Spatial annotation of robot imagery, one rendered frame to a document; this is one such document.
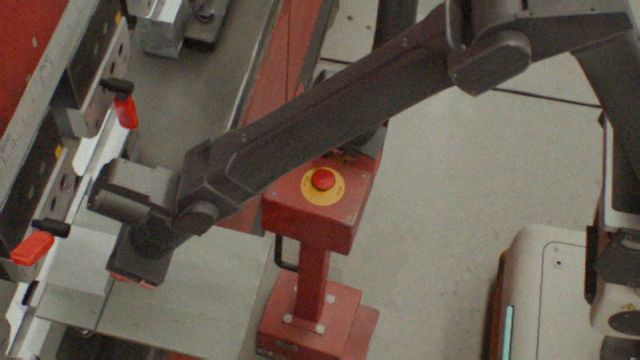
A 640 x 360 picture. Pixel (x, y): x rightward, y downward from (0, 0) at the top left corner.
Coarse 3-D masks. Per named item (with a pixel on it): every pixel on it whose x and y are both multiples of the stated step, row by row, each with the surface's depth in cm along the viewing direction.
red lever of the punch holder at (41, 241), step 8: (32, 224) 102; (40, 224) 102; (48, 224) 102; (56, 224) 102; (64, 224) 102; (40, 232) 99; (48, 232) 100; (56, 232) 101; (64, 232) 102; (32, 240) 97; (40, 240) 97; (48, 240) 98; (16, 248) 95; (24, 248) 95; (32, 248) 95; (40, 248) 96; (48, 248) 99; (16, 256) 94; (24, 256) 94; (32, 256) 95; (40, 256) 97; (24, 264) 95; (32, 264) 95
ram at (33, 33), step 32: (0, 0) 83; (32, 0) 90; (64, 0) 98; (96, 0) 108; (0, 32) 85; (32, 32) 92; (0, 64) 86; (32, 64) 94; (64, 64) 102; (0, 96) 88; (0, 128) 90; (32, 128) 98; (0, 192) 93
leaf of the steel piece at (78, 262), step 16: (64, 240) 123; (80, 240) 123; (96, 240) 124; (112, 240) 124; (48, 256) 122; (64, 256) 122; (80, 256) 122; (96, 256) 122; (48, 272) 121; (64, 272) 121; (80, 272) 121; (96, 272) 121; (80, 288) 120; (96, 288) 120
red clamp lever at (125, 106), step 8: (104, 80) 114; (112, 80) 113; (120, 80) 113; (112, 88) 113; (120, 88) 113; (128, 88) 113; (120, 96) 115; (128, 96) 116; (120, 104) 116; (128, 104) 116; (120, 112) 118; (128, 112) 117; (120, 120) 119; (128, 120) 119; (136, 120) 120; (128, 128) 121
